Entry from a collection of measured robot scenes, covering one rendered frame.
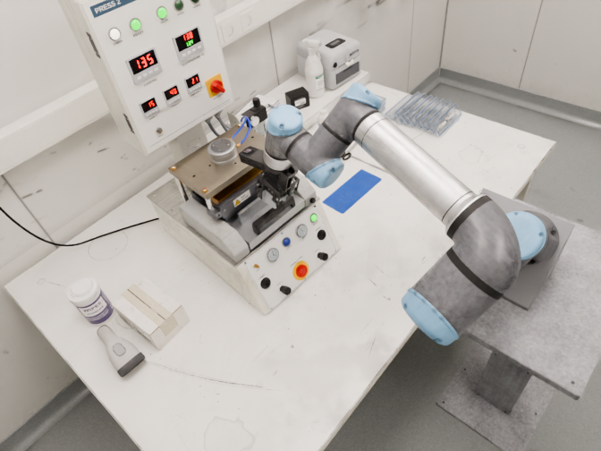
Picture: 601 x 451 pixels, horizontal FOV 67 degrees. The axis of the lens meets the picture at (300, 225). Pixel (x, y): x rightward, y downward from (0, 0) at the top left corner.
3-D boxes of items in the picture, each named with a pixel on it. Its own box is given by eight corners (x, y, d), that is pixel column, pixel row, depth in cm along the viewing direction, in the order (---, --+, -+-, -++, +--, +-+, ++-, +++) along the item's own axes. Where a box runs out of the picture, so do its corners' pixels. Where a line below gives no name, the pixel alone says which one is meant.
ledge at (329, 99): (196, 152, 194) (192, 143, 191) (321, 65, 233) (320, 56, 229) (244, 178, 179) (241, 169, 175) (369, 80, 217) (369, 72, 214)
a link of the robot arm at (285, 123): (287, 137, 93) (259, 112, 95) (282, 169, 102) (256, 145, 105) (314, 119, 96) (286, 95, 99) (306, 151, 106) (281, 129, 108)
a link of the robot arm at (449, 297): (522, 268, 119) (503, 300, 71) (480, 306, 124) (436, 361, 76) (486, 235, 123) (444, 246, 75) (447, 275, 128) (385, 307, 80)
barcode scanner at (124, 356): (89, 343, 135) (77, 329, 129) (112, 324, 139) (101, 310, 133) (128, 384, 125) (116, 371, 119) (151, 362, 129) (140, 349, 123)
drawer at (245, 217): (190, 206, 144) (182, 188, 139) (242, 169, 154) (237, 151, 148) (251, 251, 129) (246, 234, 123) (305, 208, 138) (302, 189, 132)
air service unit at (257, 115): (238, 148, 155) (228, 110, 145) (269, 127, 162) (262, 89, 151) (248, 153, 153) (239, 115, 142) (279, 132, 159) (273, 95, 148)
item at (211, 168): (165, 182, 140) (150, 148, 130) (241, 133, 153) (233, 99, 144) (214, 218, 127) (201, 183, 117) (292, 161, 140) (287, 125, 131)
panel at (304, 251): (270, 311, 135) (241, 262, 127) (337, 251, 148) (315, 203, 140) (274, 313, 134) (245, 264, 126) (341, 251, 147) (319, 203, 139)
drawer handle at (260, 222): (253, 232, 128) (250, 222, 125) (291, 202, 135) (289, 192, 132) (258, 235, 127) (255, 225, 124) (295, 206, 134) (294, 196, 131)
